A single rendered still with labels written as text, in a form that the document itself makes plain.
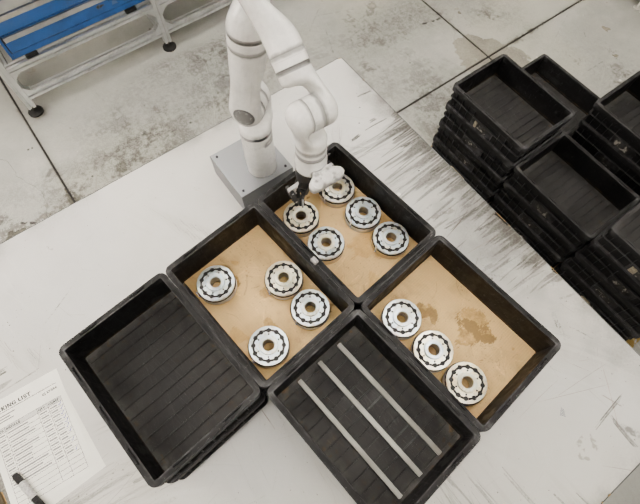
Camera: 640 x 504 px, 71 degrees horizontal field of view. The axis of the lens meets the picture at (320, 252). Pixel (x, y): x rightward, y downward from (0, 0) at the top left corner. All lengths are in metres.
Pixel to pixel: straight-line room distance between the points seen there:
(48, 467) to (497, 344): 1.20
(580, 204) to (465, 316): 1.02
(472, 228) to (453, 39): 1.80
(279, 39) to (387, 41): 2.18
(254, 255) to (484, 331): 0.65
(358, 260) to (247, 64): 0.58
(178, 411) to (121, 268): 0.51
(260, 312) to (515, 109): 1.44
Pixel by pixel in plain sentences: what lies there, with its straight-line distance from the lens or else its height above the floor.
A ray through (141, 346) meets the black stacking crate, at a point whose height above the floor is 0.83.
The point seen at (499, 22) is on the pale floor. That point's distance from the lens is 3.34.
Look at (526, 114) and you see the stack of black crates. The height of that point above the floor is 0.49.
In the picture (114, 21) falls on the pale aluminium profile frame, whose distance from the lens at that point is 2.84.
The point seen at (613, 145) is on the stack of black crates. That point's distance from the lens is 2.25.
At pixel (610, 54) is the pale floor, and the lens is 3.44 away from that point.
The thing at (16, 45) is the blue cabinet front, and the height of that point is 0.38.
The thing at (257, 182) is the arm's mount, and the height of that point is 0.80.
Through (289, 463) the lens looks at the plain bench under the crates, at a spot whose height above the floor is 0.70.
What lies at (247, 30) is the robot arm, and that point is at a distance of 1.02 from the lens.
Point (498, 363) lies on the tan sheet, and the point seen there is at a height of 0.83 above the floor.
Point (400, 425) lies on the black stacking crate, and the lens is 1.19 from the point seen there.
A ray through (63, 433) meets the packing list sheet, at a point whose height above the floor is 0.70.
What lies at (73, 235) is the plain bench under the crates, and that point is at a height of 0.70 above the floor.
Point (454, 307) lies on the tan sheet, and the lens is 1.27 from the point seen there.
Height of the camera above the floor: 2.00
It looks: 67 degrees down
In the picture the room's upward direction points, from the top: 2 degrees clockwise
